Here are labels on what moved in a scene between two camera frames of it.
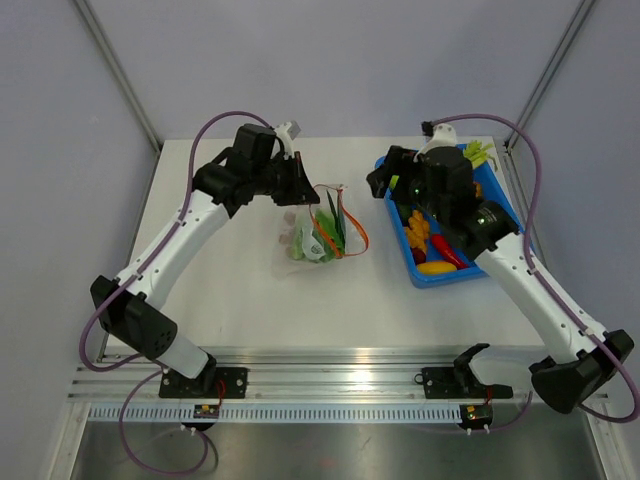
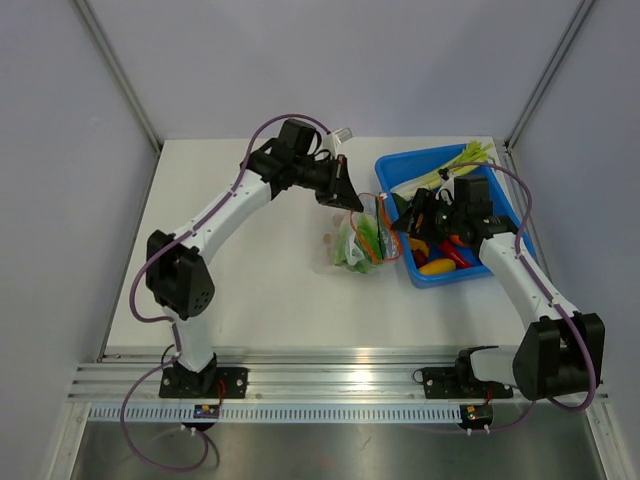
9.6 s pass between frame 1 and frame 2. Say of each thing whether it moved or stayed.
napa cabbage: moved
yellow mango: stayed
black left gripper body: moved
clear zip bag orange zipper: moved
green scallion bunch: moved
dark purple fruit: stayed
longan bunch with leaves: moved
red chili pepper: stayed
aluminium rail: stayed
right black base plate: stayed
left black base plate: stayed
